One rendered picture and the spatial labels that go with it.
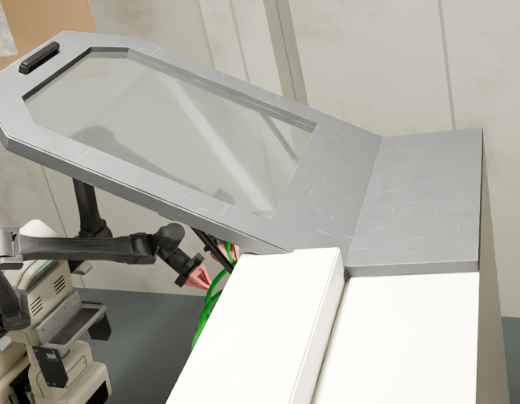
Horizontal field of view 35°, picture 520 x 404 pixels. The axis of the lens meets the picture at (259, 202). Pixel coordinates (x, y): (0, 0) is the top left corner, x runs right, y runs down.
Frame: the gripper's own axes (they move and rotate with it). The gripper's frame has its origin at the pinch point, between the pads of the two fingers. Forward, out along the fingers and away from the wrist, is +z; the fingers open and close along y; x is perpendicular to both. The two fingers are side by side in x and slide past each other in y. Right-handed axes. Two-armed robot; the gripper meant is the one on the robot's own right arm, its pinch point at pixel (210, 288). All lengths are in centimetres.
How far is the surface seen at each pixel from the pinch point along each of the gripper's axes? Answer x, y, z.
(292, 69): 153, -27, -42
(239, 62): 137, -31, -60
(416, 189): 15, 60, 25
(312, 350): -53, 66, 26
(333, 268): -29, 63, 20
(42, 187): 146, -197, -126
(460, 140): 44, 62, 26
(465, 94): 169, 8, 24
